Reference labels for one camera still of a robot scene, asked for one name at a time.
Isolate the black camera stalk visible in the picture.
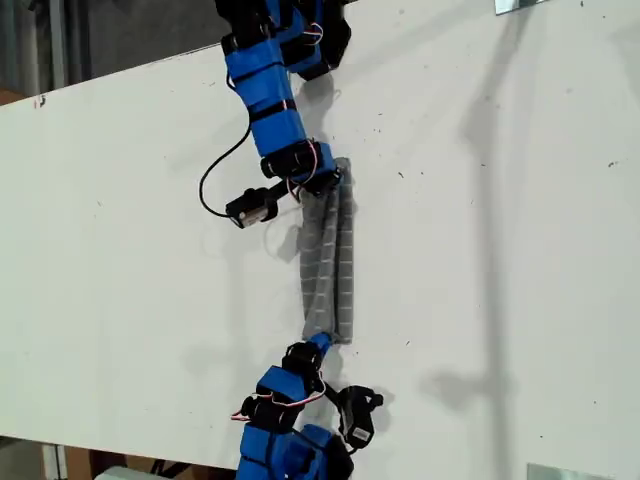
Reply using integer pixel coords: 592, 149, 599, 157
318, 380, 385, 408
262, 178, 304, 222

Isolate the black camera cable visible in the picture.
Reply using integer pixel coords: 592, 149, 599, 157
198, 112, 253, 219

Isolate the red white servo wire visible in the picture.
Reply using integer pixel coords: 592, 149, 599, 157
297, 141, 324, 201
229, 382, 327, 422

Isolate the black camera box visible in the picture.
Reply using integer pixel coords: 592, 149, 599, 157
225, 187, 271, 230
339, 399, 377, 449

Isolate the grey striped square towel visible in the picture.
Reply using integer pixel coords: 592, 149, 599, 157
297, 156, 357, 347

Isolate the white container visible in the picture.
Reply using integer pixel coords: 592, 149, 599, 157
92, 464, 161, 480

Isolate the white table leg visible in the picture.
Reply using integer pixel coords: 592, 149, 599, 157
41, 443, 69, 480

